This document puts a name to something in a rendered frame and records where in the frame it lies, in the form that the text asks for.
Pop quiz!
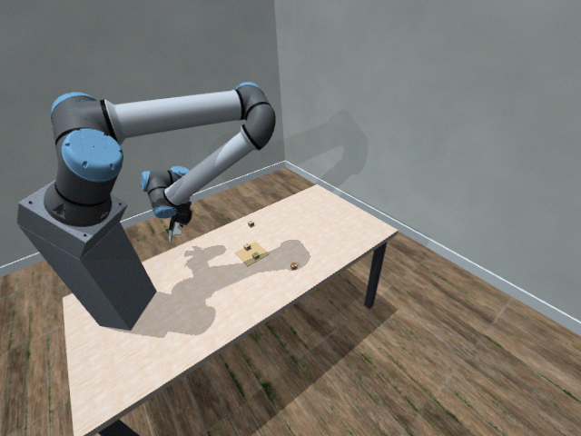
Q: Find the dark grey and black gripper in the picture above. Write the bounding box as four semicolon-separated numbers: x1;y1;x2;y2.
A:
169;202;192;242

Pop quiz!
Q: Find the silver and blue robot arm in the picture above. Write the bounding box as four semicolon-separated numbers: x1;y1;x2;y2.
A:
44;82;276;227

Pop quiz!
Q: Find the tan square mat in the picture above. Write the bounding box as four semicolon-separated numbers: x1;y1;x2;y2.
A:
236;242;269;266

